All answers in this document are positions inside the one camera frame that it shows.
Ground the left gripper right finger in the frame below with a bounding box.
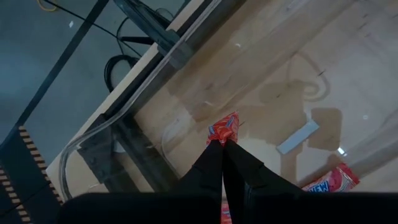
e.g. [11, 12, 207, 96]
[223, 141, 398, 224]

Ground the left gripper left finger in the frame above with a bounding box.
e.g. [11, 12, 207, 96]
[57, 140, 224, 224]

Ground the red Hi-Chew candy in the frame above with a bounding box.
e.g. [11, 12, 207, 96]
[300, 162, 361, 193]
[206, 111, 241, 224]

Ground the clear plastic bin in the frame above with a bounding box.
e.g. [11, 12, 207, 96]
[58, 0, 398, 202]

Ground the yellow floor cable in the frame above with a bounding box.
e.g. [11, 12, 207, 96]
[36, 0, 58, 12]

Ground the orange black hazard tape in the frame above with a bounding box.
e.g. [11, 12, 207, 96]
[0, 125, 65, 224]

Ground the long black floor cable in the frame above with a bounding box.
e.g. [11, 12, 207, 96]
[43, 0, 175, 58]

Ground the white sticker label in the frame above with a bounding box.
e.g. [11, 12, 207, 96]
[275, 119, 321, 156]

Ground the black aluminium table frame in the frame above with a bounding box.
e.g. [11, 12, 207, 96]
[76, 0, 249, 194]

